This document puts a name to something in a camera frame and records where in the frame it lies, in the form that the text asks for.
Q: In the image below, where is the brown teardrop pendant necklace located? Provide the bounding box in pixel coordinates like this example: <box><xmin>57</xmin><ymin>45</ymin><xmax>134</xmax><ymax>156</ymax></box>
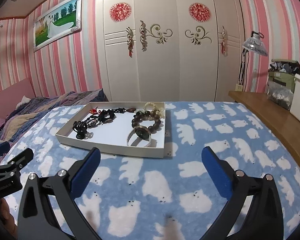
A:
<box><xmin>114</xmin><ymin>106</ymin><xmax>136</xmax><ymax>114</ymax></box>

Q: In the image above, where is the white bead bracelet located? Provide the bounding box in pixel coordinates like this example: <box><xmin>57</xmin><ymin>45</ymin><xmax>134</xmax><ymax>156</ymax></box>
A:
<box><xmin>143</xmin><ymin>101</ymin><xmax>165</xmax><ymax>118</ymax></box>

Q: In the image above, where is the blue blanket white bear print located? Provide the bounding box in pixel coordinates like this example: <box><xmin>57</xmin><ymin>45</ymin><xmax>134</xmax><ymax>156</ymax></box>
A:
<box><xmin>0</xmin><ymin>101</ymin><xmax>300</xmax><ymax>240</ymax></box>

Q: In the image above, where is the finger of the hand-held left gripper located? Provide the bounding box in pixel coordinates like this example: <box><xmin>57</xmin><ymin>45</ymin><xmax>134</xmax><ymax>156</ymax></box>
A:
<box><xmin>0</xmin><ymin>141</ymin><xmax>11</xmax><ymax>157</ymax></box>
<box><xmin>0</xmin><ymin>147</ymin><xmax>34</xmax><ymax>176</ymax></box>

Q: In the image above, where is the striped purple quilt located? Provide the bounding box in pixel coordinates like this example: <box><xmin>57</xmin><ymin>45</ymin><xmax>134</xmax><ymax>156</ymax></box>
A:
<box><xmin>0</xmin><ymin>88</ymin><xmax>108</xmax><ymax>143</ymax></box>

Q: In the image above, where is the black knotted cord bracelet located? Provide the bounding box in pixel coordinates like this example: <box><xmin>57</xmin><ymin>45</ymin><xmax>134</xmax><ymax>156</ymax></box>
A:
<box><xmin>99</xmin><ymin>108</ymin><xmax>118</xmax><ymax>124</ymax></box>

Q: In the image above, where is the wooden desk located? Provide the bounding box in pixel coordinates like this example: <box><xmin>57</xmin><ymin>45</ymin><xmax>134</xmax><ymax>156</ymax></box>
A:
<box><xmin>228</xmin><ymin>90</ymin><xmax>300</xmax><ymax>179</ymax></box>

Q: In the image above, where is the clear plastic bag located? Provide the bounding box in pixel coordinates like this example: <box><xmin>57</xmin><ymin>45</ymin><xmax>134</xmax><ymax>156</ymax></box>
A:
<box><xmin>267</xmin><ymin>79</ymin><xmax>295</xmax><ymax>111</ymax></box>

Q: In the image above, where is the red round paper cutout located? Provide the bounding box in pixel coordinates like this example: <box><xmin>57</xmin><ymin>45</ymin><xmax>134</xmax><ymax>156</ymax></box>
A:
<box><xmin>109</xmin><ymin>2</ymin><xmax>132</xmax><ymax>21</ymax></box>
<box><xmin>188</xmin><ymin>2</ymin><xmax>211</xmax><ymax>22</ymax></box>

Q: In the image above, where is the black hair claw clip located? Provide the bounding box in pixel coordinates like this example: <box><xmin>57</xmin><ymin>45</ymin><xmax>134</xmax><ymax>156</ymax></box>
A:
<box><xmin>73</xmin><ymin>120</ymin><xmax>94</xmax><ymax>140</ymax></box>

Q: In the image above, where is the cream wardrobe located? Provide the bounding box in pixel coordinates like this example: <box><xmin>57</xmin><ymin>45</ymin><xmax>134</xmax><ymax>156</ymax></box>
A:
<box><xmin>94</xmin><ymin>0</ymin><xmax>244</xmax><ymax>103</ymax></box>

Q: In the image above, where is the brown wooden bead bracelet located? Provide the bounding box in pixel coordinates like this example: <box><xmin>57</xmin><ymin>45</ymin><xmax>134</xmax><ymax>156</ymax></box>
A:
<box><xmin>131</xmin><ymin>110</ymin><xmax>163</xmax><ymax>132</ymax></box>

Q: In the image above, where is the black braided leather bracelet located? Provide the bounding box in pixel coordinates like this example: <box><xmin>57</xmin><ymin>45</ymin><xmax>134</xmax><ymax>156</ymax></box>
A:
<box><xmin>85</xmin><ymin>115</ymin><xmax>104</xmax><ymax>129</ymax></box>

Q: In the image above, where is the person's left hand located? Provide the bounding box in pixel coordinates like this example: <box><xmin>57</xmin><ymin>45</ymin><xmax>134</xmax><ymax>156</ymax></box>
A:
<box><xmin>0</xmin><ymin>197</ymin><xmax>17</xmax><ymax>234</ymax></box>

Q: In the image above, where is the red tassel on wardrobe handle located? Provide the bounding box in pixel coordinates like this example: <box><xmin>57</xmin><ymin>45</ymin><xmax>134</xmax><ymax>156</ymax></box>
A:
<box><xmin>126</xmin><ymin>26</ymin><xmax>136</xmax><ymax>58</ymax></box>
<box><xmin>220</xmin><ymin>26</ymin><xmax>227</xmax><ymax>56</ymax></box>

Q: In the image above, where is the white shallow tray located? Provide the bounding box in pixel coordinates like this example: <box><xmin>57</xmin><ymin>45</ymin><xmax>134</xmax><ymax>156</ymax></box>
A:
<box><xmin>55</xmin><ymin>101</ymin><xmax>166</xmax><ymax>158</ymax></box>

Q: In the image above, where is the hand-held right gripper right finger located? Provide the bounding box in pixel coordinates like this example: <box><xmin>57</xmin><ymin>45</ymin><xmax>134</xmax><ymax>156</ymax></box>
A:
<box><xmin>200</xmin><ymin>146</ymin><xmax>284</xmax><ymax>240</ymax></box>

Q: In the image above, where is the framed wall picture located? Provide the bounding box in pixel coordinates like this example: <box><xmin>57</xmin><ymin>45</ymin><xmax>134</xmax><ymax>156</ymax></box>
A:
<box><xmin>32</xmin><ymin>0</ymin><xmax>83</xmax><ymax>53</ymax></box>

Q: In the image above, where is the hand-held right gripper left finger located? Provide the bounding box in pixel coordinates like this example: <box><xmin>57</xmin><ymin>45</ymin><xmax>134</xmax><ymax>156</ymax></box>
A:
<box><xmin>16</xmin><ymin>147</ymin><xmax>102</xmax><ymax>240</ymax></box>

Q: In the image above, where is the silver clamp lamp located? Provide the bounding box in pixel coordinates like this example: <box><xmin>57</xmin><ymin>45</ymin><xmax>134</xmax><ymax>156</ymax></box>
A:
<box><xmin>237</xmin><ymin>31</ymin><xmax>269</xmax><ymax>92</ymax></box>

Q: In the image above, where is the pink headboard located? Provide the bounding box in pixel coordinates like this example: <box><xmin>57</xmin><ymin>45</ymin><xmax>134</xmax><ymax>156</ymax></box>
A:
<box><xmin>0</xmin><ymin>77</ymin><xmax>36</xmax><ymax>101</ymax></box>

